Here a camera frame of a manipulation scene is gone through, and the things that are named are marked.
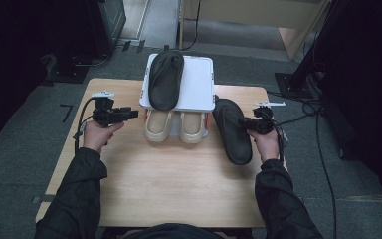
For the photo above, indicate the black metal stand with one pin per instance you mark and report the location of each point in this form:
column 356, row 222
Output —
column 315, row 49

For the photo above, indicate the person's torso dark clothing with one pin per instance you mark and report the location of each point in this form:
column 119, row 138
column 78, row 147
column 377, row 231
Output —
column 172, row 232

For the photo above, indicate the black flip-flop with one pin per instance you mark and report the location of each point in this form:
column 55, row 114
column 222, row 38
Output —
column 165, row 79
column 233, row 139

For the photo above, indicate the black stand base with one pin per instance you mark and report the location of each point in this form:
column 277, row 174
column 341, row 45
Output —
column 68, row 71

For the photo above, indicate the person's right hand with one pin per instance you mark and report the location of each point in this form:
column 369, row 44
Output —
column 268, row 144

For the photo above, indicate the black floor tape mark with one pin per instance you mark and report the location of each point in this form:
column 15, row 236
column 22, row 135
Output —
column 69, row 111

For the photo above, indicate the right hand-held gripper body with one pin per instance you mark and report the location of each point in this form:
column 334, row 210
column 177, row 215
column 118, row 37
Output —
column 262, row 124

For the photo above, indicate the grey tape strip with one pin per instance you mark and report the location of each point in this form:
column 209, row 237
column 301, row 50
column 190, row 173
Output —
column 43, row 199

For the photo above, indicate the person's left hand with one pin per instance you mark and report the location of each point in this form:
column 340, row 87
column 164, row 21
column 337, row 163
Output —
column 96, row 136

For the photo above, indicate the cream clog shoe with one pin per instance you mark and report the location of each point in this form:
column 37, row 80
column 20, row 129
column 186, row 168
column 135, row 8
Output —
column 192, row 127
column 157, row 126

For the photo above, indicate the light wooden cabinet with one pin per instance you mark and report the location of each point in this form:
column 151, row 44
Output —
column 252, row 13

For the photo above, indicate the dark cabinet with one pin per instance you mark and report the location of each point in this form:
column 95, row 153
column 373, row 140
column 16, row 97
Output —
column 107, row 23

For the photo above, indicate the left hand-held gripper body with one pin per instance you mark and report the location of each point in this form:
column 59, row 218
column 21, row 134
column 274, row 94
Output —
column 104, row 114

